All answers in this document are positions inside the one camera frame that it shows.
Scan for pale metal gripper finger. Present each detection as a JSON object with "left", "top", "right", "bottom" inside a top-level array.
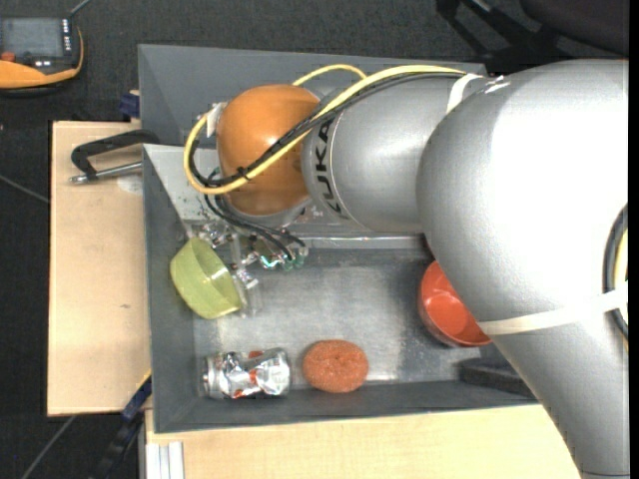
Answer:
[
  {"left": 231, "top": 261, "right": 264, "bottom": 318},
  {"left": 199, "top": 223, "right": 235, "bottom": 249}
]

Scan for yellow-green plastic cup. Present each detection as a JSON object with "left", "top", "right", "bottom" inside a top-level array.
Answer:
[{"left": 169, "top": 237, "right": 245, "bottom": 321}]

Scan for crushed silver drink can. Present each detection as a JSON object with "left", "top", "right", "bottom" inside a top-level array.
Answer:
[{"left": 202, "top": 347, "right": 292, "bottom": 399}]

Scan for grey metal bin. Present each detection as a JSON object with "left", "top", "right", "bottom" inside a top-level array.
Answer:
[{"left": 137, "top": 43, "right": 545, "bottom": 434}]

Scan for round orange scouring pad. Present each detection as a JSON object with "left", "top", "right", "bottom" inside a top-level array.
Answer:
[{"left": 301, "top": 339, "right": 369, "bottom": 394}]

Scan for pale wood flat board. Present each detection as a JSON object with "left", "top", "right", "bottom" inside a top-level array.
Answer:
[{"left": 47, "top": 120, "right": 154, "bottom": 417}]

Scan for orange-red plastic bowl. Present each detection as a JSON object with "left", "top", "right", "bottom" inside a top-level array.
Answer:
[{"left": 417, "top": 259, "right": 493, "bottom": 348}]

